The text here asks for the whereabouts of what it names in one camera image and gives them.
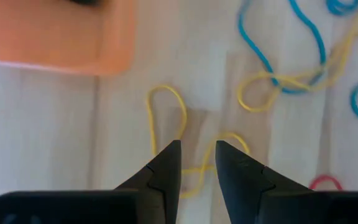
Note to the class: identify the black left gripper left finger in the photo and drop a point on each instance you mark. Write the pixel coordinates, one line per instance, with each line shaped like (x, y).
(163, 186)

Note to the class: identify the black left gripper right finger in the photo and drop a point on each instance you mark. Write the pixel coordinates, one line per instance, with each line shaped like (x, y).
(244, 193)

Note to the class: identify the yellow rubber band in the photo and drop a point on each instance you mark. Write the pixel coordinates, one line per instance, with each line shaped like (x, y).
(255, 109)
(185, 115)

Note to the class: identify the red rubber band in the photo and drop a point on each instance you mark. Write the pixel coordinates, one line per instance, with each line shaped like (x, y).
(325, 177)

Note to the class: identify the orange translucent plastic bin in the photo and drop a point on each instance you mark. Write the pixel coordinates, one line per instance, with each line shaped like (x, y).
(57, 37)

